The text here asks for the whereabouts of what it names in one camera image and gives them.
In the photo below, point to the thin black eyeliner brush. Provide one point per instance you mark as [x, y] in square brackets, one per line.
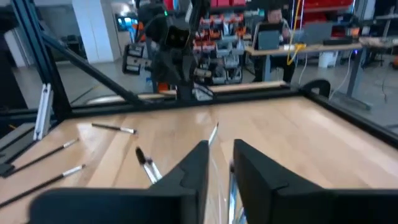
[40, 186]

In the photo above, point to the lit wall monitor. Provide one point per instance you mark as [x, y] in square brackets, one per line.
[127, 22]

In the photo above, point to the open grey laptop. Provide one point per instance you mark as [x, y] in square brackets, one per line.
[315, 32]

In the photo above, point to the pink storage bin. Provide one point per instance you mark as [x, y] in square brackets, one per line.
[237, 2]
[223, 2]
[214, 2]

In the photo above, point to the red bin storage rack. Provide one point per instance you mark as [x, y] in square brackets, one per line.
[323, 4]

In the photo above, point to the person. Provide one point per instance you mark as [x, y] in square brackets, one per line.
[275, 18]

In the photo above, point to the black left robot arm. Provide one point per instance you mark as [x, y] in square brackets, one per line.
[149, 18]

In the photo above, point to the wooden top office desk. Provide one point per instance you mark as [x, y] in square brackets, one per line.
[326, 48]

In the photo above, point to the white waste bin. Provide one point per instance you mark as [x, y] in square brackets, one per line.
[328, 59]

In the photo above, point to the black curved corner bracket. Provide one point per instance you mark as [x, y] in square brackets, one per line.
[323, 84]

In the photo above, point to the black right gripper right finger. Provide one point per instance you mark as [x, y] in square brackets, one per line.
[295, 208]

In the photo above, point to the black makeup brush silver ferrule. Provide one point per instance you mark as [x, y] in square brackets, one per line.
[213, 134]
[40, 157]
[109, 127]

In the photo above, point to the black spoolie brush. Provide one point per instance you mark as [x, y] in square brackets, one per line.
[140, 155]

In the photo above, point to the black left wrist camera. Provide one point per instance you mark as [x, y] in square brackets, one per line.
[178, 36]

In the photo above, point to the silver frame bracket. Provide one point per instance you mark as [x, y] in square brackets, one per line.
[43, 112]

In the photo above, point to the black aluminium table frame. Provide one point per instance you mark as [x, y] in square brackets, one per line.
[43, 62]

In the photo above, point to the clear acrylic organizer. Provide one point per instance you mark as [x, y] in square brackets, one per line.
[219, 199]

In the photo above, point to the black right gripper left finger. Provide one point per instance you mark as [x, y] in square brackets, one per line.
[124, 208]

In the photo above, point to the parts bin shelving rack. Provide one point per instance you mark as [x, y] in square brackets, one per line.
[224, 46]

